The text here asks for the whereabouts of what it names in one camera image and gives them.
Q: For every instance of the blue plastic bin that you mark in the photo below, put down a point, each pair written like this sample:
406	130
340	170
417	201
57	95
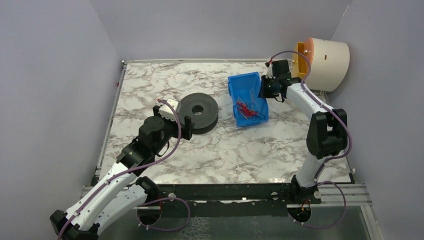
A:
248	109

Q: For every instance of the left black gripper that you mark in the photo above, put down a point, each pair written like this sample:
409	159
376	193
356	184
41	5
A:
173	122

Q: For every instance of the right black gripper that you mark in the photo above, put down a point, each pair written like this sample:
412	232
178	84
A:
263	88

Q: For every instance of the black cable spool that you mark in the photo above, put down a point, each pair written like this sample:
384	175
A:
203	111

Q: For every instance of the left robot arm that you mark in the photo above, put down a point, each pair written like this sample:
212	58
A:
122	188

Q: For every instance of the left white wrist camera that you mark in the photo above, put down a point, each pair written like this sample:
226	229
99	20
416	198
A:
166	112

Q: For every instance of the cream cylinder with orange face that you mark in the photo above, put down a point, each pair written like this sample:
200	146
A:
329	63

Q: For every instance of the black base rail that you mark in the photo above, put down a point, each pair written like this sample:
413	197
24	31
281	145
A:
214	200

